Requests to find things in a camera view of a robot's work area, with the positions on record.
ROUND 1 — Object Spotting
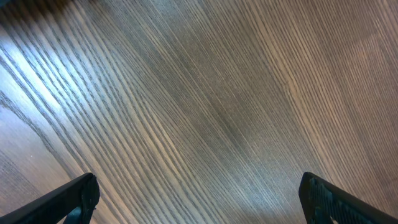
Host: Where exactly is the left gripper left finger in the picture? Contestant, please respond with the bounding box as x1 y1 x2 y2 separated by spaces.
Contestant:
1 172 100 224

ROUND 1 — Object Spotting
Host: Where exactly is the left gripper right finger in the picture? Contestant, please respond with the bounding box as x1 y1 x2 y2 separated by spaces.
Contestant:
298 172 397 224

